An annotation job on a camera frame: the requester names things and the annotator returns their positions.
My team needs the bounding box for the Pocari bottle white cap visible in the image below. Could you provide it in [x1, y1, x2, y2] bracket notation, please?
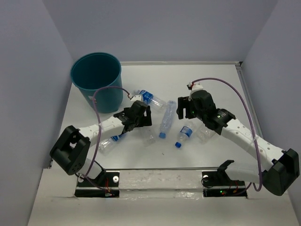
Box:
[133, 89, 167, 112]

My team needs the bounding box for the tall crushed clear bottle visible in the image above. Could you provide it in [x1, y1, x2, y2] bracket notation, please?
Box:
[159, 100, 177, 139]

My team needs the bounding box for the clear capless bottle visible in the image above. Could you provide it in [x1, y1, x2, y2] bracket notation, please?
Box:
[141, 128, 156, 146]

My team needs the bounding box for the small blue label bottle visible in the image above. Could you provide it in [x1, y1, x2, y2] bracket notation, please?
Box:
[174, 121, 196, 148]

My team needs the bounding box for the Pocari bottle near left arm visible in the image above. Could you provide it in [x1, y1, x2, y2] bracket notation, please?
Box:
[98, 135, 124, 155]

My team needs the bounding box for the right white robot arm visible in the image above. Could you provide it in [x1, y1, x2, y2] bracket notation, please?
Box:
[176, 90, 300, 196]

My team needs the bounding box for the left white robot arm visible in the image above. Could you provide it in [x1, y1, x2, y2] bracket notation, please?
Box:
[49, 100, 152, 186]

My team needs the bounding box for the teal plastic bin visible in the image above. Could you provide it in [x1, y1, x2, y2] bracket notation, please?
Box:
[70, 52, 123, 113]

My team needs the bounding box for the clear bottle beige label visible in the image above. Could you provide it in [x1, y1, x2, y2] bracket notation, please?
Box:
[196, 124, 215, 144]

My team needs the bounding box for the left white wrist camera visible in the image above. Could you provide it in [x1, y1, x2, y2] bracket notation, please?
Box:
[130, 95, 143, 102]

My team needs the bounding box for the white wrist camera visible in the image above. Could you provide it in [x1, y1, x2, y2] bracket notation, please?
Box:
[130, 95, 143, 102]
[187, 81, 204, 92]

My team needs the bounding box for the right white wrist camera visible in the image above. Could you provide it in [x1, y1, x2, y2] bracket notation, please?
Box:
[187, 81, 204, 92]

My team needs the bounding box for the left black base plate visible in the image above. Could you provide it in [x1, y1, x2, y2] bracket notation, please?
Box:
[74, 170, 120, 198]

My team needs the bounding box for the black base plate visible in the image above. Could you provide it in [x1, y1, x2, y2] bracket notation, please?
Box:
[74, 170, 120, 198]
[201, 171, 247, 198]

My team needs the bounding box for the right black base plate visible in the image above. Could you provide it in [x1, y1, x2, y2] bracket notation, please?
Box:
[201, 171, 247, 198]

